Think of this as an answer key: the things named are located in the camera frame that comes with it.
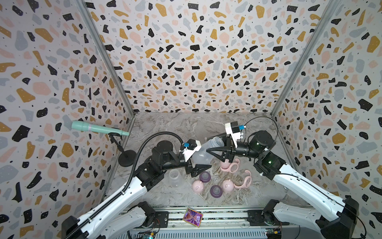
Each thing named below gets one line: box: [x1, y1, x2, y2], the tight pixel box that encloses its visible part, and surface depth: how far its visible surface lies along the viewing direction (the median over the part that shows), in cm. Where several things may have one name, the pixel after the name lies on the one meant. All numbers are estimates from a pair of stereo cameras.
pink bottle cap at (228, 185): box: [221, 179, 235, 192], surface depth 83 cm
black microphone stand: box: [107, 131, 137, 168], surface depth 92 cm
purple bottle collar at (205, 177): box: [198, 171, 211, 183], surface depth 88 cm
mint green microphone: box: [71, 120, 130, 136], surface depth 70 cm
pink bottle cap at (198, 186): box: [191, 179, 205, 194], surface depth 83 cm
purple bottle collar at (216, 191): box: [209, 185, 223, 199], surface depth 83 cm
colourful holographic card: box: [183, 207, 204, 228], surface depth 75 cm
